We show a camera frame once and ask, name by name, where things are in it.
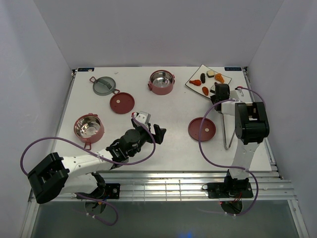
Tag orange fried nugget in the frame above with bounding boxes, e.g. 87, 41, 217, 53
202, 86, 209, 96

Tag metal tongs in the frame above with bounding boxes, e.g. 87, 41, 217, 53
221, 114, 235, 151

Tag dark red lid right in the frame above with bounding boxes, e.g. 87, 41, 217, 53
188, 117, 216, 142

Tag dark red inner lid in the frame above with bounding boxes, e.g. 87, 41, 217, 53
109, 92, 135, 114

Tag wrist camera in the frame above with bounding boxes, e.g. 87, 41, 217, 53
132, 111, 151, 128
230, 87, 244, 102

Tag pink bowl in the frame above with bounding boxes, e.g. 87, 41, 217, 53
148, 70, 175, 95
73, 113, 105, 150

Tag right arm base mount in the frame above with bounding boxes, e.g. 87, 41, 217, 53
202, 172, 254, 198

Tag fried chicken drumstick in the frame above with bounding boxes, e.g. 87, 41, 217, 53
189, 79, 202, 86

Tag orange fried chicken piece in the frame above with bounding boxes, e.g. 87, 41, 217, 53
214, 73, 225, 84

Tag aluminium frame rail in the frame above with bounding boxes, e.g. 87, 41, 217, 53
27, 171, 298, 203

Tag pink bowl front left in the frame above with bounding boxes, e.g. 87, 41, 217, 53
73, 113, 105, 150

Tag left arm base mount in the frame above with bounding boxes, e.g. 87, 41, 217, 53
76, 172, 120, 200

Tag dark red lid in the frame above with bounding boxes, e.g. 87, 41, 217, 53
109, 92, 135, 114
188, 117, 216, 142

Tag grey lunch box lid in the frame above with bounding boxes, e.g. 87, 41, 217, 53
89, 76, 120, 96

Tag sushi roll yellow top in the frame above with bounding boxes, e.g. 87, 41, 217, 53
206, 70, 215, 78

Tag white square plate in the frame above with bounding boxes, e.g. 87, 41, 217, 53
185, 64, 232, 99

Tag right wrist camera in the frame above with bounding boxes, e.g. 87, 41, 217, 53
230, 87, 244, 102

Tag sushi roll white top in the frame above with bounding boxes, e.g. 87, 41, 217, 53
210, 84, 216, 94

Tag black sea cucumber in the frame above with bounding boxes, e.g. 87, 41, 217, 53
200, 73, 206, 84

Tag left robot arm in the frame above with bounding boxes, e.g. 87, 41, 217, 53
27, 124, 166, 204

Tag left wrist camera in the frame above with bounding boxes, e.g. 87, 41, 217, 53
132, 111, 151, 128

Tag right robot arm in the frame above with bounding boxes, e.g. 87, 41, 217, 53
211, 83, 269, 197

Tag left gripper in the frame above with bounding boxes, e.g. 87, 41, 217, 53
129, 118, 166, 157

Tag pink bowl rear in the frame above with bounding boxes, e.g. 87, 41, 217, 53
148, 70, 175, 95

